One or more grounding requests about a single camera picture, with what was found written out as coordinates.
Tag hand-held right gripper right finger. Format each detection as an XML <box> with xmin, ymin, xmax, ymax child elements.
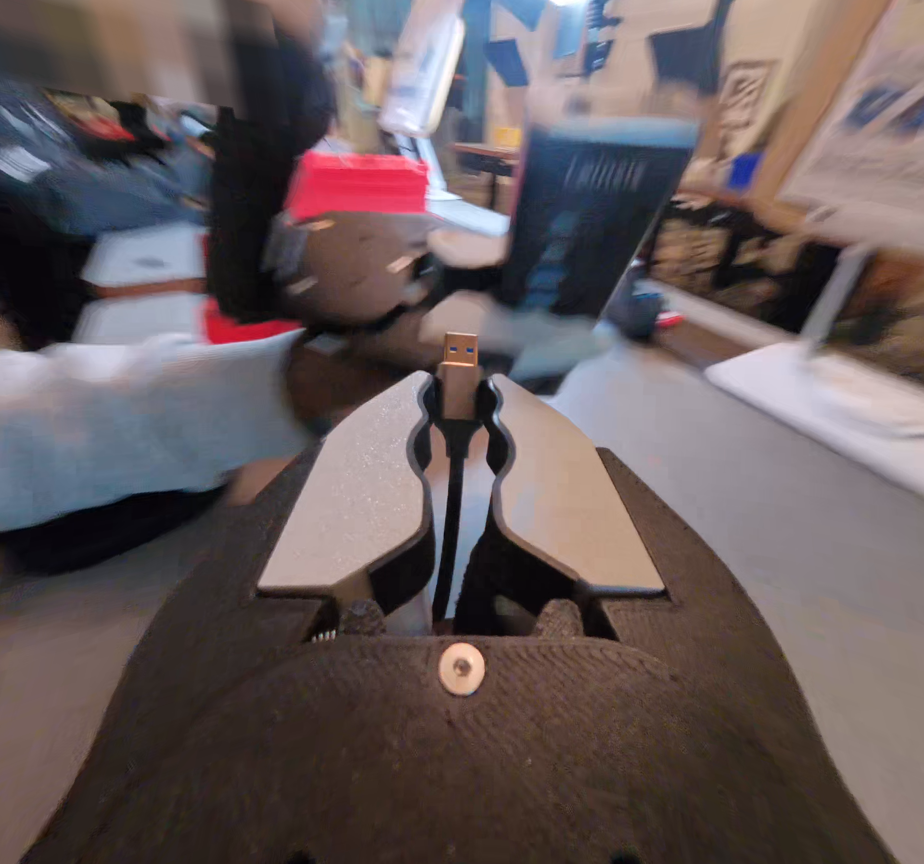
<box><xmin>455</xmin><ymin>374</ymin><xmax>665</xmax><ymax>630</ymax></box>

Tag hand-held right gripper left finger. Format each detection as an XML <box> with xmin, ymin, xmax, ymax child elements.
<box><xmin>257</xmin><ymin>371</ymin><xmax>438</xmax><ymax>617</ymax></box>

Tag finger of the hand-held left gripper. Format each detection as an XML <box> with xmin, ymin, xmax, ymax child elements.
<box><xmin>419</xmin><ymin>292</ymin><xmax>622</xmax><ymax>381</ymax></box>

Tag black cable orange plugs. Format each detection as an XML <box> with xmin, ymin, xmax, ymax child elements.
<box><xmin>431</xmin><ymin>332</ymin><xmax>483</xmax><ymax>623</ymax></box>

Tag black usb hub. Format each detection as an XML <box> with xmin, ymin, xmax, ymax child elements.
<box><xmin>498</xmin><ymin>116</ymin><xmax>701</xmax><ymax>320</ymax></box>

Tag person's left forearm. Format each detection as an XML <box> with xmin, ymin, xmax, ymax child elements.
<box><xmin>0</xmin><ymin>330</ymin><xmax>315</xmax><ymax>533</ymax></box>

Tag person's left hand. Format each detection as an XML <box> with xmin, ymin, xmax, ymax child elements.
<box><xmin>285</xmin><ymin>213</ymin><xmax>452</xmax><ymax>439</ymax></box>

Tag instruction poster board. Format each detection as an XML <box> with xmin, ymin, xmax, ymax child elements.
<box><xmin>751</xmin><ymin>0</ymin><xmax>924</xmax><ymax>244</ymax></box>

